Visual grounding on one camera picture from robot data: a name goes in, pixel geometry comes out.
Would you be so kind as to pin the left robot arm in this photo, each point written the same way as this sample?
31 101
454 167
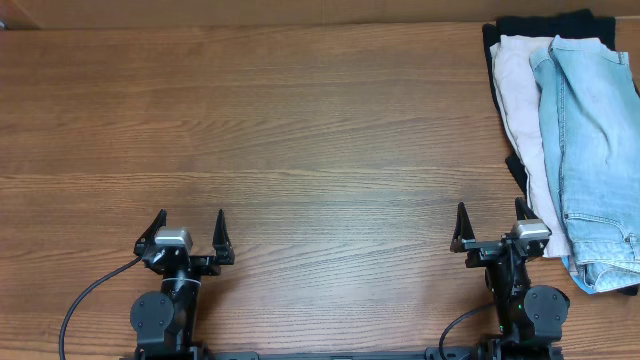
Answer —
164 320

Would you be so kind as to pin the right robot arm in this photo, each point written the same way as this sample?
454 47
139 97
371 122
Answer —
530 318

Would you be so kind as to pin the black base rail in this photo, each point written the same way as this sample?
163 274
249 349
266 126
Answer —
430 353

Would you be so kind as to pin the light blue denim shorts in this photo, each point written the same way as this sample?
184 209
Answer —
589 124

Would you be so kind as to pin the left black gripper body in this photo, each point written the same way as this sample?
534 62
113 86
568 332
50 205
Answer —
195 260

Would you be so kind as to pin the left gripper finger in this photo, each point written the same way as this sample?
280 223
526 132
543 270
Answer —
148 236
221 243

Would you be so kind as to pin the black folded garment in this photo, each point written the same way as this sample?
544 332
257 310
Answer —
580 24

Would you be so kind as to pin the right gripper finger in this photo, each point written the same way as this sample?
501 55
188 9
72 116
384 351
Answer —
463 235
523 211

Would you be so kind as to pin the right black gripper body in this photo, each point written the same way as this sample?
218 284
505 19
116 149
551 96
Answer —
489 251

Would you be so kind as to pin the pale pink folded shorts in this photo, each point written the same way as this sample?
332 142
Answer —
518 98

